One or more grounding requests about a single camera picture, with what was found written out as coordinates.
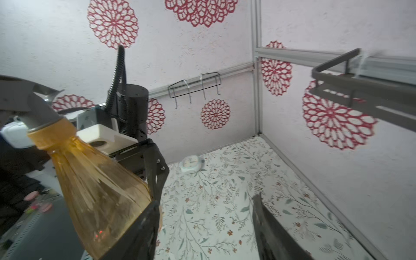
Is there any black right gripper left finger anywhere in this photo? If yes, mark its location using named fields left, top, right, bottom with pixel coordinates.
left=102, top=201, right=160, bottom=260

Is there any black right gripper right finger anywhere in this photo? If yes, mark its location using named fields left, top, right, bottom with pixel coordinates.
left=252, top=194, right=313, bottom=260

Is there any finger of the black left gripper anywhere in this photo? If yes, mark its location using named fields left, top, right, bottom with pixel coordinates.
left=143, top=139, right=170, bottom=202

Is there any amber plastic spray bottle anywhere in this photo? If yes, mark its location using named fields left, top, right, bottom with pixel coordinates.
left=45, top=135, right=156, bottom=260

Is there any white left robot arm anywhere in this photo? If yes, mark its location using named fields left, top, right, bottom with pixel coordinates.
left=1, top=77, right=169, bottom=201

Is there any white round clock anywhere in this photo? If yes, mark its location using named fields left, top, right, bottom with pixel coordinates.
left=179, top=155, right=204, bottom=174

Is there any pink capped small jar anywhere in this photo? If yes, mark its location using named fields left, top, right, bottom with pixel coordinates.
left=23, top=191, right=53, bottom=214

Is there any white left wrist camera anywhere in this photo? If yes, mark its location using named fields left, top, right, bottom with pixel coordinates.
left=76, top=107, right=138, bottom=155

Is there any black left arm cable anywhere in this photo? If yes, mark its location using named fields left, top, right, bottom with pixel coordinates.
left=103, top=44, right=127, bottom=114

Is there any black wire wall rack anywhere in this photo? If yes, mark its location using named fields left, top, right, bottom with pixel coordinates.
left=167, top=72, right=222, bottom=109

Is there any black wall shelf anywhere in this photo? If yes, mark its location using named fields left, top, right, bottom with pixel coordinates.
left=309, top=48, right=416, bottom=132

